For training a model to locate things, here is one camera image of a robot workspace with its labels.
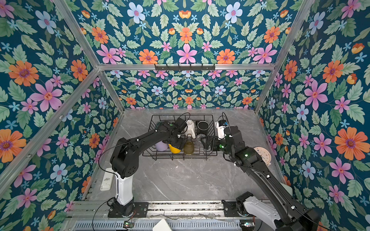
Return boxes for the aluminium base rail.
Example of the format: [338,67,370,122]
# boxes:
[66,200,240,219]

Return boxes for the clear glass cup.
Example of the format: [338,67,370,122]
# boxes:
[196,134,206,145]

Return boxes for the yellow mug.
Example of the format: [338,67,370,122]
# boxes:
[169,144,181,154]

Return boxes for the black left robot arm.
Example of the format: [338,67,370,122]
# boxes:
[108,117,188,217]

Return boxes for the black wall hook rail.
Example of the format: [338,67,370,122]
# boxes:
[154,64,216,71]

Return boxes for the black mug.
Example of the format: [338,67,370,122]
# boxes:
[197,120,210,135]

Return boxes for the olive green glass cup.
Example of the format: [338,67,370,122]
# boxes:
[184,141,195,155]

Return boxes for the white remote control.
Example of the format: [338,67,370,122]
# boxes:
[100,167,114,192]

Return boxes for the white faceted mug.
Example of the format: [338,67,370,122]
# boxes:
[185,120,196,139]

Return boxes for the lavender cup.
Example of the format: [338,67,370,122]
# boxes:
[155,141,169,152]

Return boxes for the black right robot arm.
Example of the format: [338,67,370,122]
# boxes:
[201,126,320,231]

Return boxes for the beige round plate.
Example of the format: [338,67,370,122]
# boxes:
[254,147,272,166]

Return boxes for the black wire dish rack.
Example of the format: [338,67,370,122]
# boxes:
[142,113,218,160]

